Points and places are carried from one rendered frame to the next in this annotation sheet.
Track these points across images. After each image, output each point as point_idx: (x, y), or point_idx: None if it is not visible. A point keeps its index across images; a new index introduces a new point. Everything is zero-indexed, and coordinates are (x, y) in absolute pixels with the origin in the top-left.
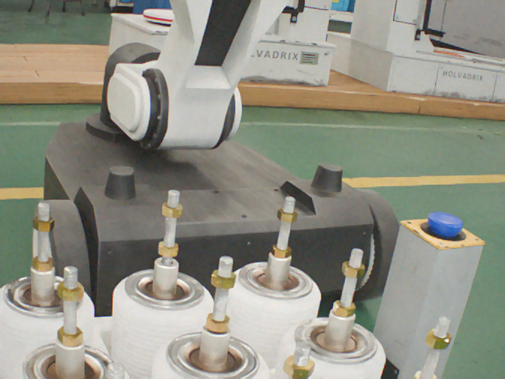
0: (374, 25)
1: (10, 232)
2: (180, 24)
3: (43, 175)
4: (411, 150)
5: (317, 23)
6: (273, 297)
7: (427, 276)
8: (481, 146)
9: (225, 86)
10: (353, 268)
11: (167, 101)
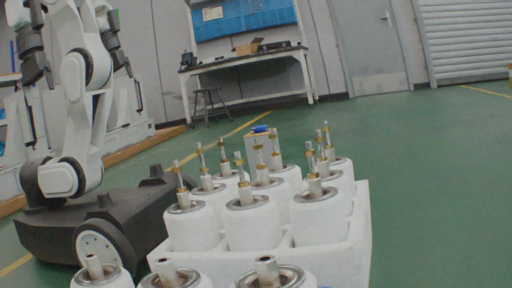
0: (62, 136)
1: (35, 278)
2: (78, 123)
3: (8, 258)
4: (118, 182)
5: (43, 146)
6: (238, 175)
7: (270, 147)
8: (140, 167)
9: (99, 149)
10: (274, 134)
11: (81, 166)
